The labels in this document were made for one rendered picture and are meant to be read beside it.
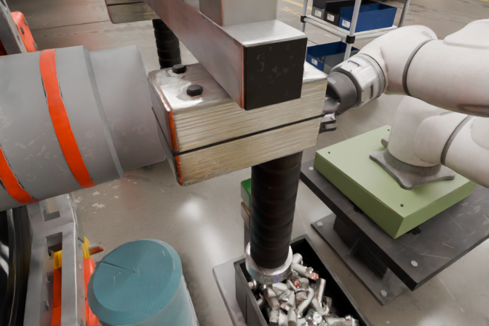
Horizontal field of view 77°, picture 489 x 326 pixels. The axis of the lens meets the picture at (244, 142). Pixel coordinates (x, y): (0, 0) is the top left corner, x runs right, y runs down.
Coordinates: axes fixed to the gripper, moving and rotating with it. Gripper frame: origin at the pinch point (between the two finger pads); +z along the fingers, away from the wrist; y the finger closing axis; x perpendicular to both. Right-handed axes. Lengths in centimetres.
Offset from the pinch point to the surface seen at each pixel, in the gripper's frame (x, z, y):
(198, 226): 68, 17, -43
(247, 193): 3.3, 5.3, 6.0
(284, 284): 11.7, 7.9, 17.8
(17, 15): -25.0, 22.6, -28.7
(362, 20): 49, -117, -89
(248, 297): 11.0, 13.5, 16.5
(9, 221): -4.0, 38.6, -8.3
